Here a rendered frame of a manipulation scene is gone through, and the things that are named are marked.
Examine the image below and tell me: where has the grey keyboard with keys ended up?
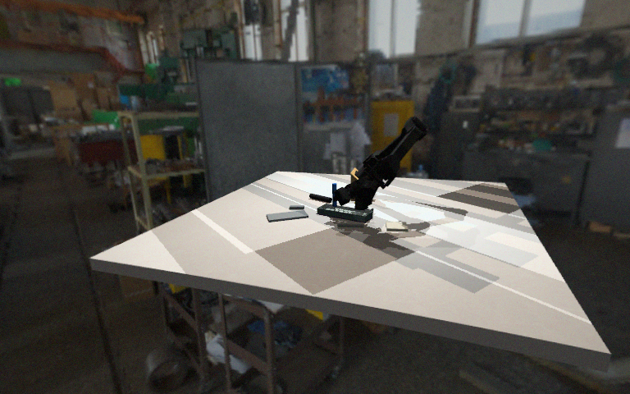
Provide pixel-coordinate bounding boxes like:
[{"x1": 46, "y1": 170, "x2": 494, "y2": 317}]
[{"x1": 317, "y1": 204, "x2": 373, "y2": 223}]

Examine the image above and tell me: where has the blue stylus with grey tip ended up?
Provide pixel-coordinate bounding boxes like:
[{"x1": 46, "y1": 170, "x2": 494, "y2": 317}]
[{"x1": 332, "y1": 183, "x2": 337, "y2": 210}]

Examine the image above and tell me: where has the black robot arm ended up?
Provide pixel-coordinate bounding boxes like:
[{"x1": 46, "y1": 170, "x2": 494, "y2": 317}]
[{"x1": 353, "y1": 116, "x2": 427, "y2": 210}]

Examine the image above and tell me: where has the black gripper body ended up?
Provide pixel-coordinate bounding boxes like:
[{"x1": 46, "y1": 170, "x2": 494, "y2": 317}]
[{"x1": 334, "y1": 178, "x2": 362, "y2": 206}]

